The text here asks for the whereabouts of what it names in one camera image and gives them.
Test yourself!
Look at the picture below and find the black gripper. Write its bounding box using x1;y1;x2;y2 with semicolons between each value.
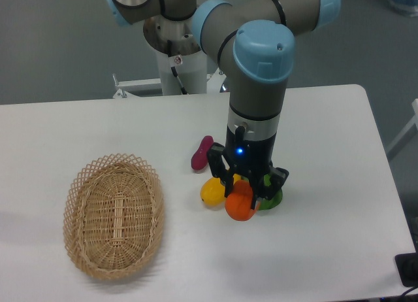
206;128;289;210

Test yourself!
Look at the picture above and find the orange toy fruit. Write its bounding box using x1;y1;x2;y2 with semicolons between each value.
225;180;259;222

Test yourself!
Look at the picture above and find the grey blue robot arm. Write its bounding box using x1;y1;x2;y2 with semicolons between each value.
106;0;341;209

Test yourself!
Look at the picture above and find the oval wicker basket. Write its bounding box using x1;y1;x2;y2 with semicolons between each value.
63;154;165;280

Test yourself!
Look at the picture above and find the green bok choy toy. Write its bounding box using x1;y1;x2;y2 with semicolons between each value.
258;175;283;210

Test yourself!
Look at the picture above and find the yellow mango toy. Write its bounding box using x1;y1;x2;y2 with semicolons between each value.
200;175;243;207

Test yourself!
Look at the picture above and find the purple sweet potato toy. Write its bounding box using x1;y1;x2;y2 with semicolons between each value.
191;135;214;171

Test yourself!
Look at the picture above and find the black device at table edge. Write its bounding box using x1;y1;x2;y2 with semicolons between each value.
394;252;417;288

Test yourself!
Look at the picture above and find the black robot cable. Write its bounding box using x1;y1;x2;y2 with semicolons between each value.
167;40;189;95

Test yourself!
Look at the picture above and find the white frame at right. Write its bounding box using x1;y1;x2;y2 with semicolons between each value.
386;99;417;161

